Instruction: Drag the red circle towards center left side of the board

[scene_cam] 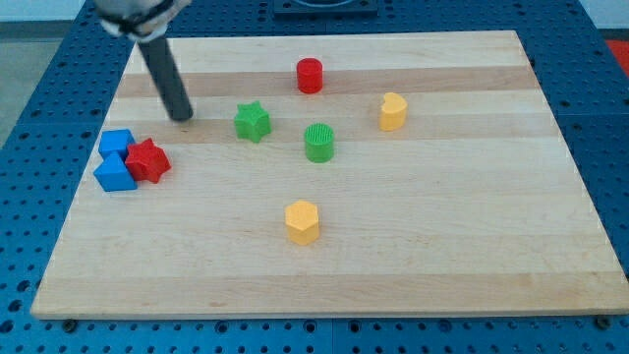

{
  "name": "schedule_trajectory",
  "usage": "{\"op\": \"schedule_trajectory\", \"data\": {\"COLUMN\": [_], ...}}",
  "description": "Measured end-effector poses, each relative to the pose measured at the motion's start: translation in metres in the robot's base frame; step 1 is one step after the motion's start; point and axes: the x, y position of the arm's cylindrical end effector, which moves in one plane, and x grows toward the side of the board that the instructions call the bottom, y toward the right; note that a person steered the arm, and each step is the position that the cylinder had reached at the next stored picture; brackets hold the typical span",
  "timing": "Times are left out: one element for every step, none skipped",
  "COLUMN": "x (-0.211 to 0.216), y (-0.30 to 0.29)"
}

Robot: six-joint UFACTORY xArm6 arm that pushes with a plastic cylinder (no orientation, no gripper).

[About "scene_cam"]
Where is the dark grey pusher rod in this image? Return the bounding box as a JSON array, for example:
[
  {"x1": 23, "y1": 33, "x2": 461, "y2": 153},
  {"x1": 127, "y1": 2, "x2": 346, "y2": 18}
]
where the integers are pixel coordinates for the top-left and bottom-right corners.
[{"x1": 138, "y1": 36, "x2": 194, "y2": 122}]

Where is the red cylinder block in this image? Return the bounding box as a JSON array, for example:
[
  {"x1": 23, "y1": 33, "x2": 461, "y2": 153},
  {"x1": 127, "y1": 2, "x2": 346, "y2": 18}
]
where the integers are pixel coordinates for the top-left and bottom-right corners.
[{"x1": 296, "y1": 58, "x2": 323, "y2": 94}]

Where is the wooden board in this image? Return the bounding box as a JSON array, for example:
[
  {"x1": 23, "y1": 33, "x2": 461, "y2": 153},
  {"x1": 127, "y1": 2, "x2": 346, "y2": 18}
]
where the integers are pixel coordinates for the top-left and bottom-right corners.
[{"x1": 31, "y1": 30, "x2": 628, "y2": 320}]

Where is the blue cube block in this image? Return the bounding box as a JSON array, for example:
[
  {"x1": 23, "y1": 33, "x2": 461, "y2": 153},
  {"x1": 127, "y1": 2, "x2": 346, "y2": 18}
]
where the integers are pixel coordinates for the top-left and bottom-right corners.
[{"x1": 98, "y1": 129, "x2": 136, "y2": 160}]

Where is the red star block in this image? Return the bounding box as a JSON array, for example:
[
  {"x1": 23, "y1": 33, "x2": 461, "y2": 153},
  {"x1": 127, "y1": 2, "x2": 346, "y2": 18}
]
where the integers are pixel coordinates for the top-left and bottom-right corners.
[{"x1": 125, "y1": 139, "x2": 171, "y2": 184}]

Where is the green star block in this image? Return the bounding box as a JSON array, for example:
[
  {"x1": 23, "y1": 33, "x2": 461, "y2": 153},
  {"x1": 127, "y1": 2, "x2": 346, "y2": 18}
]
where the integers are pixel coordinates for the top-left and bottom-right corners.
[{"x1": 234, "y1": 101, "x2": 271, "y2": 144}]

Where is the blue triangle block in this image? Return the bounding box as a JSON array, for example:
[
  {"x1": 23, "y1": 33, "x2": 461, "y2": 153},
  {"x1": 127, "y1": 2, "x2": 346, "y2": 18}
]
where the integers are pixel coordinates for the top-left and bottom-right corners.
[{"x1": 93, "y1": 152, "x2": 138, "y2": 192}]

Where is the green cylinder block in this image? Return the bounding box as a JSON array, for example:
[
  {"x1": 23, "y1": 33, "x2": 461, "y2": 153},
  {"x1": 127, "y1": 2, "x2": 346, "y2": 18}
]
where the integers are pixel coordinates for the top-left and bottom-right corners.
[{"x1": 304, "y1": 123, "x2": 334, "y2": 163}]

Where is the yellow hexagon block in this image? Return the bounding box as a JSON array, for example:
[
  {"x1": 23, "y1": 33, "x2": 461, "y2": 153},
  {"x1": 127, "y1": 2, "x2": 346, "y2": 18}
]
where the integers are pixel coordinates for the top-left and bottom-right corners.
[{"x1": 285, "y1": 200, "x2": 319, "y2": 246}]

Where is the yellow crescent block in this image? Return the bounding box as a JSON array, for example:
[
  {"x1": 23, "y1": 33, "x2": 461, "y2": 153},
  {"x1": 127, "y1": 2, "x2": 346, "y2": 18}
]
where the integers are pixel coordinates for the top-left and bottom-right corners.
[{"x1": 378, "y1": 92, "x2": 408, "y2": 132}]

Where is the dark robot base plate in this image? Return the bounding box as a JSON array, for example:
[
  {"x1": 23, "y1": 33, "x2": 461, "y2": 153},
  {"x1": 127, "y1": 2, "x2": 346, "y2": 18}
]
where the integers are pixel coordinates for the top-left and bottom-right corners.
[{"x1": 269, "y1": 0, "x2": 380, "y2": 18}]

